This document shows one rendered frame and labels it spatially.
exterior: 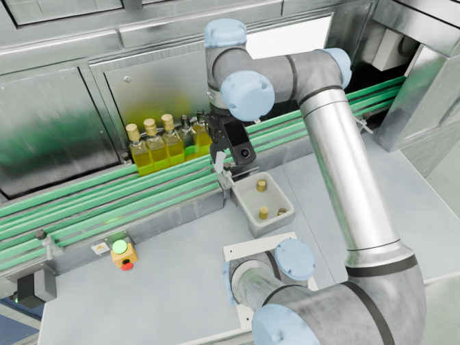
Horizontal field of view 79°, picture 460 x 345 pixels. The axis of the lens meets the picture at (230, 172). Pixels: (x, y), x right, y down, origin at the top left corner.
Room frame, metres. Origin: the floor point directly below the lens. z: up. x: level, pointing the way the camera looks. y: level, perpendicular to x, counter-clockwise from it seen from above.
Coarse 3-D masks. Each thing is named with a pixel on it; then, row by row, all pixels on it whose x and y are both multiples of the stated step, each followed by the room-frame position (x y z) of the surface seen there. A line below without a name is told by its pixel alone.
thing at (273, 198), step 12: (240, 180) 0.71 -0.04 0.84; (252, 180) 0.72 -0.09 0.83; (264, 180) 0.74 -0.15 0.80; (240, 192) 0.69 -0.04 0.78; (252, 192) 0.70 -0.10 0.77; (264, 192) 0.70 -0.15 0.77; (276, 192) 0.66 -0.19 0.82; (252, 204) 0.64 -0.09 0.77; (264, 204) 0.64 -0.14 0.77; (276, 204) 0.64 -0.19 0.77; (288, 204) 0.59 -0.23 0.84; (252, 216) 0.54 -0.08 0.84; (276, 216) 0.58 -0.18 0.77
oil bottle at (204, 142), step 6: (198, 126) 0.75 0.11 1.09; (204, 126) 0.75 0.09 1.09; (198, 132) 0.74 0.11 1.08; (204, 132) 0.74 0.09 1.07; (198, 138) 0.73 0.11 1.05; (204, 138) 0.74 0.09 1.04; (198, 144) 0.74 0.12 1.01; (204, 144) 0.74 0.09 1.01; (210, 144) 0.75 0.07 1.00; (204, 150) 0.74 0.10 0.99
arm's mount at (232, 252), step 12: (252, 240) 0.47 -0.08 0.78; (264, 240) 0.47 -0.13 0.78; (276, 240) 0.47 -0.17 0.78; (228, 252) 0.43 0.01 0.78; (240, 252) 0.43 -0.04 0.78; (252, 252) 0.43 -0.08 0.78; (312, 276) 0.34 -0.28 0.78; (312, 288) 0.30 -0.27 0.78; (240, 312) 0.23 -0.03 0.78; (252, 312) 0.23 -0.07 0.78; (240, 324) 0.19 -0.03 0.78
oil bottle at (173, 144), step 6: (162, 138) 0.72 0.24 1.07; (168, 138) 0.69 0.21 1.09; (174, 138) 0.70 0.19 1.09; (180, 138) 0.71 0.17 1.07; (168, 144) 0.68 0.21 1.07; (174, 144) 0.69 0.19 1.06; (180, 144) 0.70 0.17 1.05; (168, 150) 0.68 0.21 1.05; (174, 150) 0.69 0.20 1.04; (180, 150) 0.70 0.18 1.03; (168, 156) 0.68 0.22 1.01; (174, 156) 0.69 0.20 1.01; (180, 156) 0.69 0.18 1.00; (174, 162) 0.68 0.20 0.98; (180, 162) 0.69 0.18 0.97
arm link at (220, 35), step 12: (216, 24) 0.50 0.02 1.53; (228, 24) 0.50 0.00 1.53; (240, 24) 0.50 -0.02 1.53; (216, 36) 0.47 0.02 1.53; (228, 36) 0.46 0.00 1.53; (240, 36) 0.47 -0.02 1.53; (216, 48) 0.47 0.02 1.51; (228, 48) 0.46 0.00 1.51; (240, 48) 0.46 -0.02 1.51; (216, 84) 0.47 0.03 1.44
